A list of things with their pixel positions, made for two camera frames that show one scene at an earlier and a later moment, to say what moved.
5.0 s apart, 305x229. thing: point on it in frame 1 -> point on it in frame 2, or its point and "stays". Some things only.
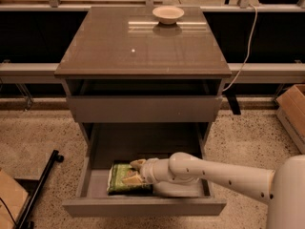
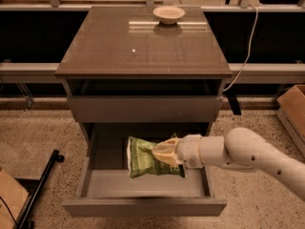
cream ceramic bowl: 168,14 stays
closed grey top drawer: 145,109 stays
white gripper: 148,172 -> 189,151
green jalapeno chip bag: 116,186 -> 142,161
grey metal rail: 252,73 stays
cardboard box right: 291,109 stays
